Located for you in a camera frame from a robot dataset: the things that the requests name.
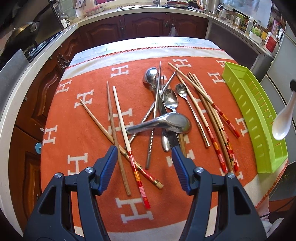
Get plain dark wooden chopstick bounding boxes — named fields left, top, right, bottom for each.
left=106, top=81, right=132, bottom=196

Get black wok pan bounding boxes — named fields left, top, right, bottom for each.
left=4, top=1, right=59, bottom=49

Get wooden chopstick decorated tip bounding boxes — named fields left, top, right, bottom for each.
left=80, top=99, right=164, bottom=189

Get large steel soup spoon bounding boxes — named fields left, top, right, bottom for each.
left=125, top=113, right=192, bottom=134

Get red-banded light chopstick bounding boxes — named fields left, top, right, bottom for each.
left=112, top=86, right=151, bottom=209

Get steel kettle jug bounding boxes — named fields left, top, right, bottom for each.
left=202, top=0, right=220, bottom=15

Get large steel ladle spoon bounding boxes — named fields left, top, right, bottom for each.
left=143, top=67, right=158, bottom=91

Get green plastic utensil tray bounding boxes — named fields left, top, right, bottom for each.
left=222, top=62, right=288, bottom=174

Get medium steel spoon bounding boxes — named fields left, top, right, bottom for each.
left=163, top=89, right=179, bottom=150

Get bamboo chopstick red pattern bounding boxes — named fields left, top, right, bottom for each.
left=187, top=72, right=233, bottom=172

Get white bowl on counter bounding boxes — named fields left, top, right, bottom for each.
left=249, top=31, right=262, bottom=44

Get dark wooden kitchen cabinets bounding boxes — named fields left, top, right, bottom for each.
left=8, top=13, right=208, bottom=229

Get red canister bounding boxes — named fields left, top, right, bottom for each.
left=264, top=32, right=277, bottom=53

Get small steel teaspoon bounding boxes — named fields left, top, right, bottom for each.
left=175, top=83, right=210, bottom=148

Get white ceramic soup spoon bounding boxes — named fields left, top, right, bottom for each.
left=272, top=91, right=295, bottom=140

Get long red-tipped chopstick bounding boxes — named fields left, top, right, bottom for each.
left=168, top=62, right=240, bottom=138

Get orange H-pattern blanket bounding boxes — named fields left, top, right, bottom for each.
left=40, top=46, right=289, bottom=241

